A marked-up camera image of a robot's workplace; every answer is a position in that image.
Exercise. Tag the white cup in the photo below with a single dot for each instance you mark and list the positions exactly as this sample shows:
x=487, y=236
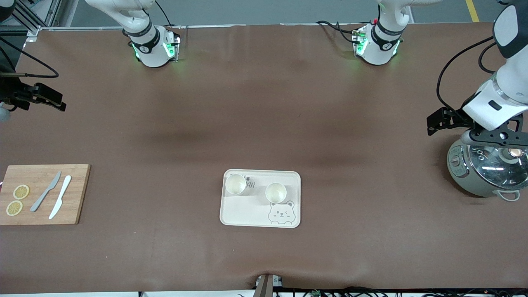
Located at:
x=236, y=184
x=275, y=193

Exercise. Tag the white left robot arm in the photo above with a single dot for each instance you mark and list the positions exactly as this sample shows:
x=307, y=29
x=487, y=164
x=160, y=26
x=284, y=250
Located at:
x=377, y=57

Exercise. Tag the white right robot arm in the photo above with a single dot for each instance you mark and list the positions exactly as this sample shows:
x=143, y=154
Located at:
x=154, y=55

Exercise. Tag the grey-green electric cooking pot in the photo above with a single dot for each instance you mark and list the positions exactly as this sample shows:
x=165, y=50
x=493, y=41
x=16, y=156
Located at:
x=460, y=175

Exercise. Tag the glass pot lid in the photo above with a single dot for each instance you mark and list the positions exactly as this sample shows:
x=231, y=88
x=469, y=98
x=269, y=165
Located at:
x=491, y=167

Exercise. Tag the lemon slice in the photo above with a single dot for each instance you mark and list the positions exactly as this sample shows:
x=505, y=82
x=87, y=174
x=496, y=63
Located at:
x=21, y=192
x=14, y=208

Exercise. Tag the grey plastic knife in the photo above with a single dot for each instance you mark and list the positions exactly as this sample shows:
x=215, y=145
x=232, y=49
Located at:
x=44, y=194

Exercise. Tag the white plastic knife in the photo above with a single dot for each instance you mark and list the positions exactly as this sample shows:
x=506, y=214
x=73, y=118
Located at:
x=60, y=198

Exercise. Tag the wooden cutting board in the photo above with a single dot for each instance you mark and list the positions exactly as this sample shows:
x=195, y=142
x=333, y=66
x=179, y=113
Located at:
x=78, y=198

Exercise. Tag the brown table cover mat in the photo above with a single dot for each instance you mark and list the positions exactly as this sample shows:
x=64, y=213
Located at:
x=264, y=103

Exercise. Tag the cream tray with bear print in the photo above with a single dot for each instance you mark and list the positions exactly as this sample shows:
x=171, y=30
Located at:
x=255, y=212

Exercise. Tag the black right camera bracket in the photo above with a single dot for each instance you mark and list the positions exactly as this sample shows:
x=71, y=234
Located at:
x=10, y=93

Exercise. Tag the black camera bracket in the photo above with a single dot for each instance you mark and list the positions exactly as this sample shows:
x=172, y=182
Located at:
x=10, y=93
x=505, y=136

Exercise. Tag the black left camera bracket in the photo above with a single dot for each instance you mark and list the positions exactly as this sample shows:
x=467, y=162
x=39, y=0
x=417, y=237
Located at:
x=505, y=136

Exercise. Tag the aluminium frame profile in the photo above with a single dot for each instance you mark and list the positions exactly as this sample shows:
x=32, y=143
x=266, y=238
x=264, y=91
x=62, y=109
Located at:
x=53, y=12

